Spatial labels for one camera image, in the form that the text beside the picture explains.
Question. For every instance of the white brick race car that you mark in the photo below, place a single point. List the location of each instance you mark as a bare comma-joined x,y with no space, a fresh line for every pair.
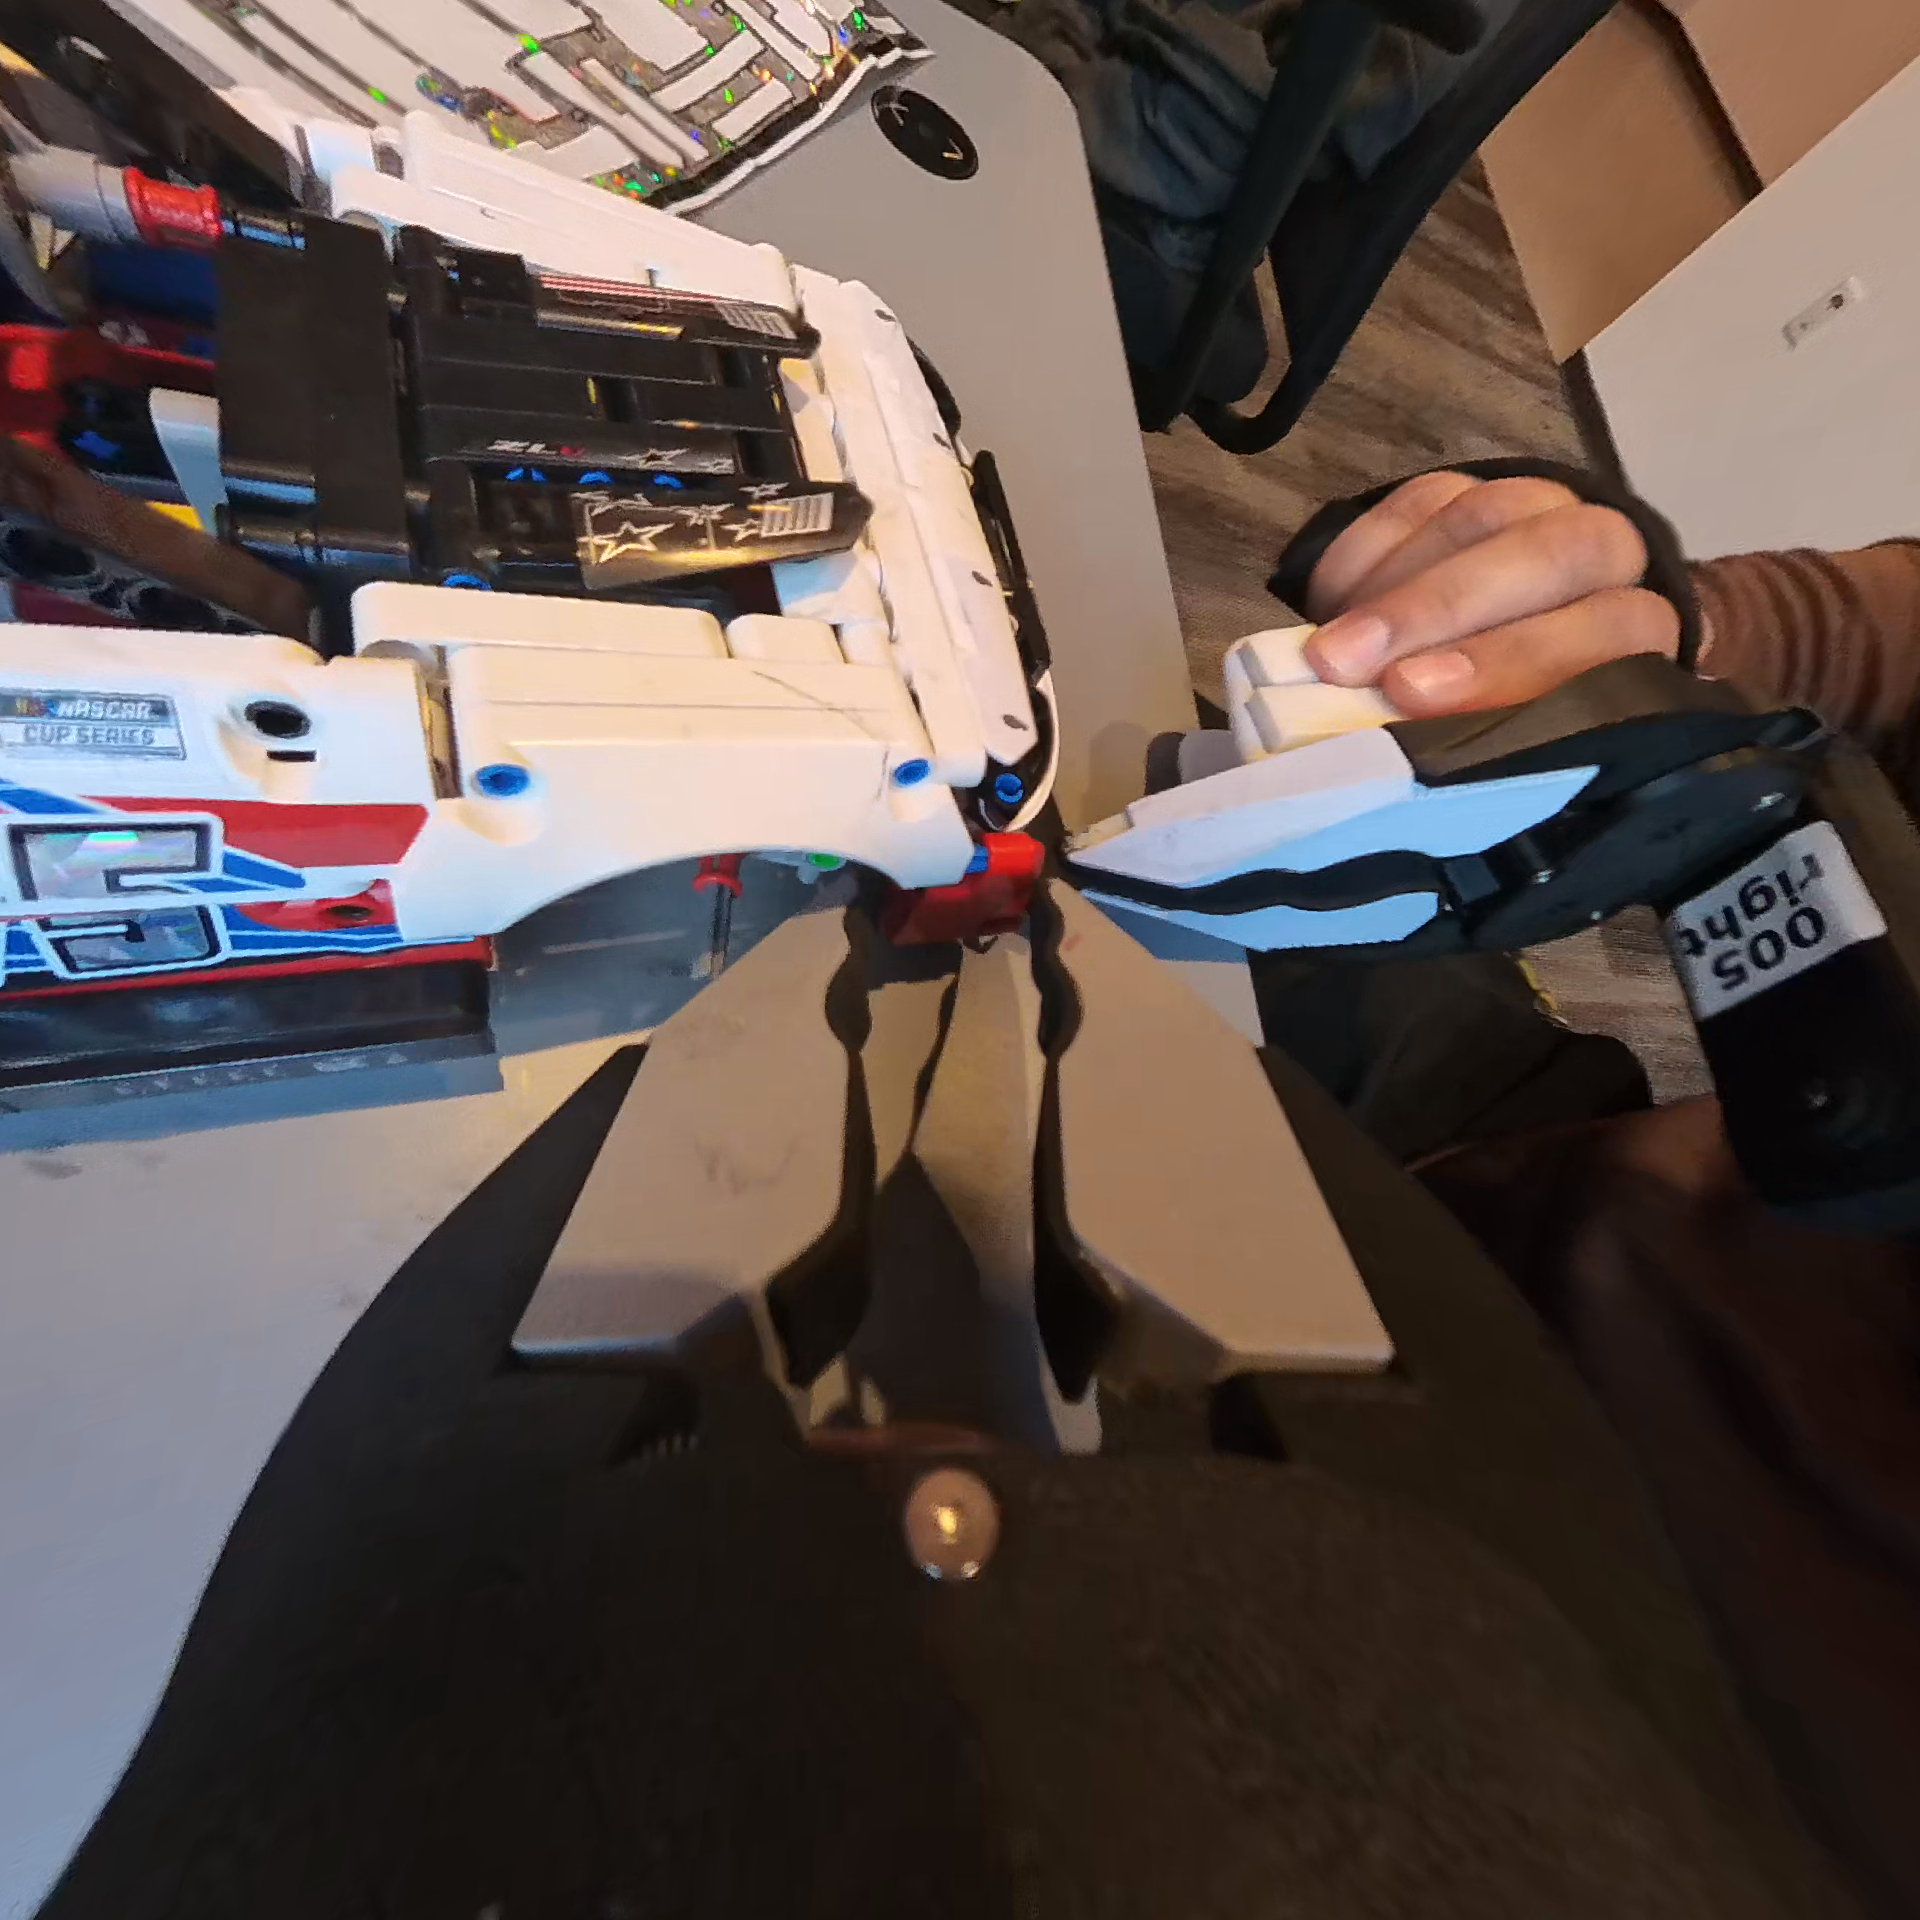
645,721

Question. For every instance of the black desk grommet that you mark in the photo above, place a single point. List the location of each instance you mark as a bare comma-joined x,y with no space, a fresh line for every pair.
924,134

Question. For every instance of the person's brown garment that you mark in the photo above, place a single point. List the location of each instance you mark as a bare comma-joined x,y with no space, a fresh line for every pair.
1725,1424

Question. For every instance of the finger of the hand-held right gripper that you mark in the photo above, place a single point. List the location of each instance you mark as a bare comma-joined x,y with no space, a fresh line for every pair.
1289,819
1305,921

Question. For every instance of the cardboard box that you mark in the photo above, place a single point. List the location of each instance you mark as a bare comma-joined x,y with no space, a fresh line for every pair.
1621,195

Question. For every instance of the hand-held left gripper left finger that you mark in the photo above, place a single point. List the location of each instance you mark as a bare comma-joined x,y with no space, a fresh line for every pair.
691,1200

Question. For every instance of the holographic sticker sheet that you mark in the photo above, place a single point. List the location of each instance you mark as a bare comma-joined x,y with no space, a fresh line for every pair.
524,75

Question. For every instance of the person's right hand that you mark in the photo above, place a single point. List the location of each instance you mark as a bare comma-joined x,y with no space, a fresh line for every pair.
1501,600

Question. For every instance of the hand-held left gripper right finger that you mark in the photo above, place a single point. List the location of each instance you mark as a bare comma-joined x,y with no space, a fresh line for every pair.
1201,1200

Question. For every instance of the white cabinet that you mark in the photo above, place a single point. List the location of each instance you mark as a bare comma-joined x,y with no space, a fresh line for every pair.
1769,404

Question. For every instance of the person's right forearm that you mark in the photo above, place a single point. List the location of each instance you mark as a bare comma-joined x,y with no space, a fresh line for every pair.
1816,628

